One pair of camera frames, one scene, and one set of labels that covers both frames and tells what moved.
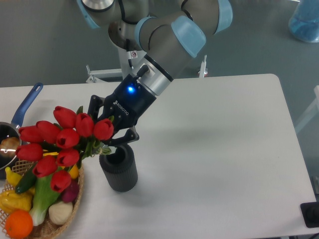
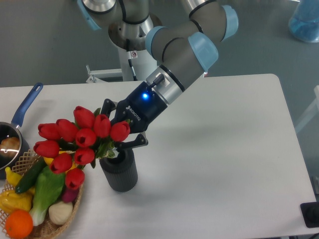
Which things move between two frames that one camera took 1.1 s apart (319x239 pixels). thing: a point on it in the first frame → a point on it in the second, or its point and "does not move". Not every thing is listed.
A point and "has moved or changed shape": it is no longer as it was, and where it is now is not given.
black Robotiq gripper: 125,106 → 140,108
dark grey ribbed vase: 119,168 does not move
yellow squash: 74,171 → 49,161
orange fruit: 18,223 does not move
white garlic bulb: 60,213 does not move
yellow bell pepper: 10,200 does not move
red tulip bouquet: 55,149 has moved or changed shape
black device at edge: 310,211 does not move
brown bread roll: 8,147 does not move
